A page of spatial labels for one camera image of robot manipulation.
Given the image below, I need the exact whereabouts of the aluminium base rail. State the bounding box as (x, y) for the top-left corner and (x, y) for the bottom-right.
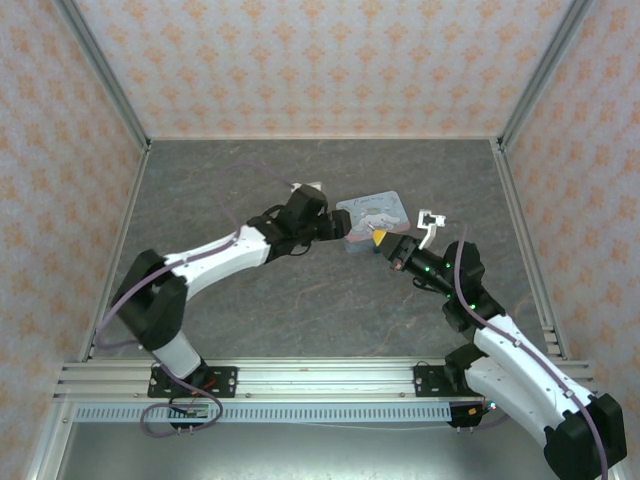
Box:
(52, 357), (599, 402)

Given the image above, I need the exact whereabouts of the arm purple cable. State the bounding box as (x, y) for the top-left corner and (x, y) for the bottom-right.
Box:
(94, 163), (298, 438)
(451, 224), (612, 480)

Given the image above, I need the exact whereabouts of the grey slotted cable duct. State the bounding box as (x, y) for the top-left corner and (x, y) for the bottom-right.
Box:
(73, 403), (454, 424)

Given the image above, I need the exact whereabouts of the grey metal shelf panel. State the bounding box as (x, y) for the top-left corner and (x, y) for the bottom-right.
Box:
(49, 420), (561, 480)

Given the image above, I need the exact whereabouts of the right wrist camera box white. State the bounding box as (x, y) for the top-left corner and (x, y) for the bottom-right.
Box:
(415, 207), (448, 250)

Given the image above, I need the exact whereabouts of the aluminium side rail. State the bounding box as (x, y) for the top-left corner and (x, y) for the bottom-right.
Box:
(491, 139), (572, 362)
(78, 142), (151, 362)

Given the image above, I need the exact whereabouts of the cartoon dog tin box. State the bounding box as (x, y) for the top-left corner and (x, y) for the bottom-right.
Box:
(335, 191), (413, 257)

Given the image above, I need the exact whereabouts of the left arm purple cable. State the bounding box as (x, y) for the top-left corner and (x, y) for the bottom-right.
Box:
(94, 163), (298, 438)

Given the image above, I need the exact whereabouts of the aluminium frame post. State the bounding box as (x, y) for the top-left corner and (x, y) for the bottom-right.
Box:
(497, 0), (597, 152)
(53, 0), (152, 152)

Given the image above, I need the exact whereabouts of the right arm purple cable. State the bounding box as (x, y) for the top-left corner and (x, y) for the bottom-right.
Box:
(451, 224), (612, 480)

